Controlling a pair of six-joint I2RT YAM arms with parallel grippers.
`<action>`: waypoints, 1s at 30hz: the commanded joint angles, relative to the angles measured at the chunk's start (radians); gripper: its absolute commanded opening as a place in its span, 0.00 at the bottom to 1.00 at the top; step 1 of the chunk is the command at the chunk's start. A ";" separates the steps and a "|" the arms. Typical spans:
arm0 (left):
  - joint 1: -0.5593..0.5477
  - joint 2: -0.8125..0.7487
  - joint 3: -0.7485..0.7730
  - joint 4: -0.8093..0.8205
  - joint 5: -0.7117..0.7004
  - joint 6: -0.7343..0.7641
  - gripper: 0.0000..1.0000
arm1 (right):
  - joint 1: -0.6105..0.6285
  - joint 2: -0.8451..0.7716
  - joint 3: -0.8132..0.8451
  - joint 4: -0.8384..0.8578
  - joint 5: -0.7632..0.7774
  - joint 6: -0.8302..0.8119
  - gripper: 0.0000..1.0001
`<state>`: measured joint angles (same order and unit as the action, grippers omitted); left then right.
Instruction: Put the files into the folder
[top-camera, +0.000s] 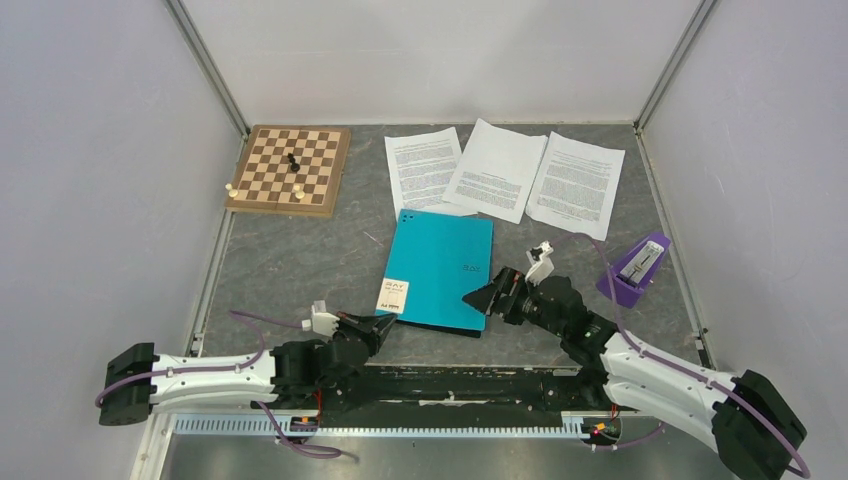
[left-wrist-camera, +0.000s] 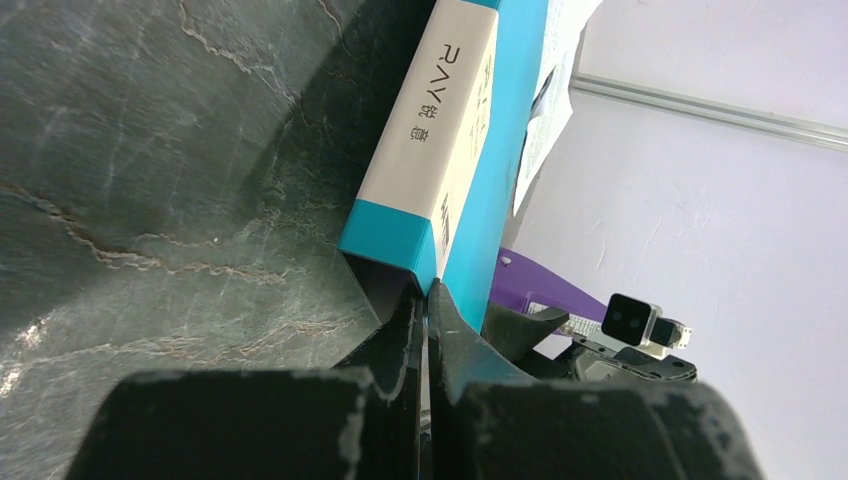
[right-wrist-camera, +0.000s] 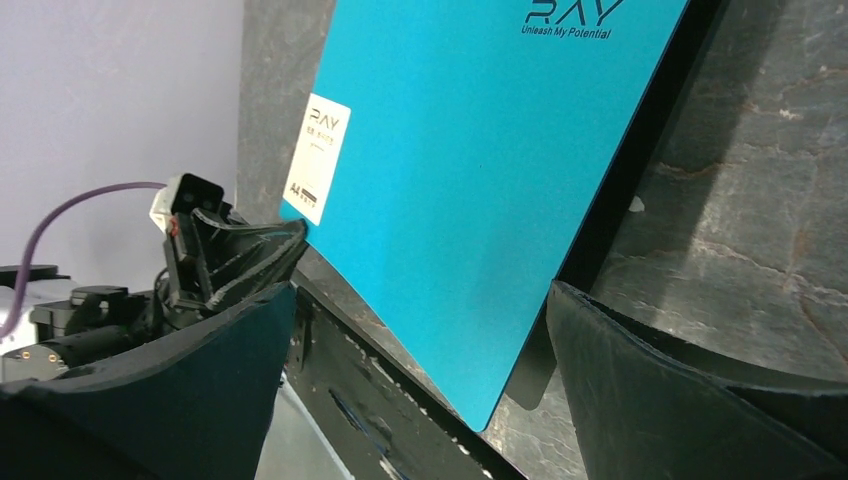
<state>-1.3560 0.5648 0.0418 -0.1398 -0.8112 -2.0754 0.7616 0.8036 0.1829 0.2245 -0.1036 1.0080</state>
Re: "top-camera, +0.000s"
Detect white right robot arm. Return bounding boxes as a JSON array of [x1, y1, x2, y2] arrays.
[[463, 267, 810, 479]]

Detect purple metronome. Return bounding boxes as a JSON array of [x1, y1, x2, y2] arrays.
[[596, 232, 672, 309]]

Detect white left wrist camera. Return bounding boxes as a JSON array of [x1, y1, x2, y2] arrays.
[[301, 300, 340, 337]]

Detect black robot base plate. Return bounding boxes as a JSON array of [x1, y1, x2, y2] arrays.
[[250, 362, 645, 429]]

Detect aluminium frame rail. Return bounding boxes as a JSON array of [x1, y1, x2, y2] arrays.
[[129, 331, 207, 480]]

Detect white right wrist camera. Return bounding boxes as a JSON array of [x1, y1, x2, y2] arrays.
[[525, 241, 554, 286]]

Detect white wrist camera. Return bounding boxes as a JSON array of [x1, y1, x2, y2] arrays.
[[525, 241, 554, 286], [301, 300, 340, 337]]

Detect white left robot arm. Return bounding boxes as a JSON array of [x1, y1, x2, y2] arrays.
[[95, 303, 397, 426]]

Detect black chess pawn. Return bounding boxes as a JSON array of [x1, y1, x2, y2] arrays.
[[287, 153, 301, 173]]

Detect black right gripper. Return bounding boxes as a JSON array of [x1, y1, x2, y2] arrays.
[[461, 266, 565, 339]]

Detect blue folder with black inside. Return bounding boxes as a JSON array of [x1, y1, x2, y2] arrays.
[[376, 209, 494, 338]]

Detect wooden chessboard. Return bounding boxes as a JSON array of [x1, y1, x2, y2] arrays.
[[225, 125, 351, 218]]

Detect light blue cable duct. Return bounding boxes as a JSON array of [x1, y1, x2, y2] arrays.
[[173, 414, 597, 441]]

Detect printed paper sheet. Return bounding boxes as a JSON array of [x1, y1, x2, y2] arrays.
[[525, 132, 625, 241], [442, 119, 548, 224], [384, 127, 477, 218]]

